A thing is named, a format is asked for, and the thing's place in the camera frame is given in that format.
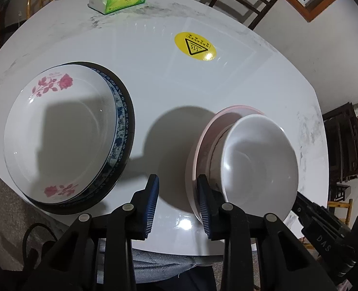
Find white ribbed bowl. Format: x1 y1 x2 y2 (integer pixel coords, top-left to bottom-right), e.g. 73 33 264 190
223 114 299 220

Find large blue floral plate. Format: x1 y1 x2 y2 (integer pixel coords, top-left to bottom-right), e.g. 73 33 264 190
27 61 136 215

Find large pink bowl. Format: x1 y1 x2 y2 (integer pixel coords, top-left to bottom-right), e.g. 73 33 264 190
185 105 263 223

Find white plate pink roses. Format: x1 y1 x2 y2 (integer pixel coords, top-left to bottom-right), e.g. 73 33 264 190
4 65 117 204

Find white bowl with Dog text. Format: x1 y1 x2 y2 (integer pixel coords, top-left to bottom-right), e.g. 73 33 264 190
207 125 234 193

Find dark chairs at right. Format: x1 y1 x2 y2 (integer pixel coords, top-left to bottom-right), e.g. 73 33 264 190
322 103 358 227

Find yellow round warning sticker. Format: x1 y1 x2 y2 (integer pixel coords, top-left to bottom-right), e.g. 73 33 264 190
174 32 217 61

